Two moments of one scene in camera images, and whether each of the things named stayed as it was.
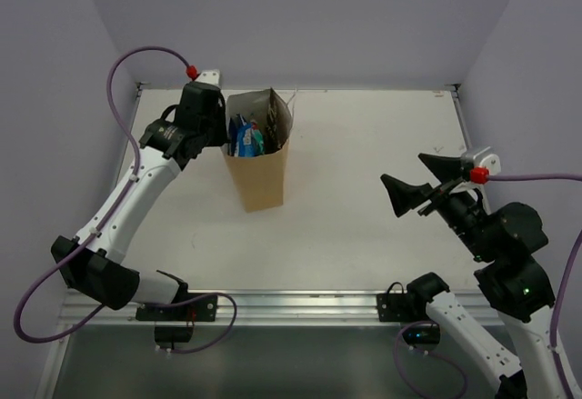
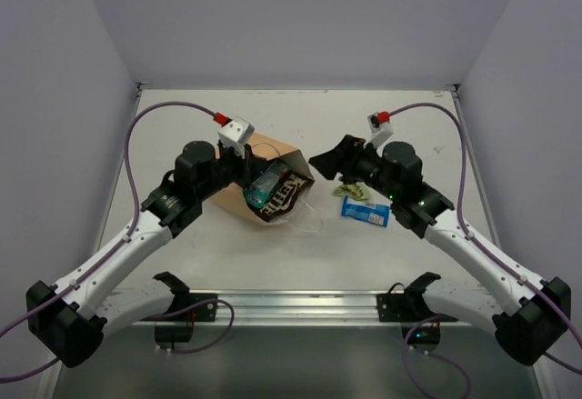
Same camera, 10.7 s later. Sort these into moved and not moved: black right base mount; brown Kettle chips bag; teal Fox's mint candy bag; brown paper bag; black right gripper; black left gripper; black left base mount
Moved: brown paper bag; brown Kettle chips bag; black right gripper; teal Fox's mint candy bag; black left gripper
Not moved: black left base mount; black right base mount
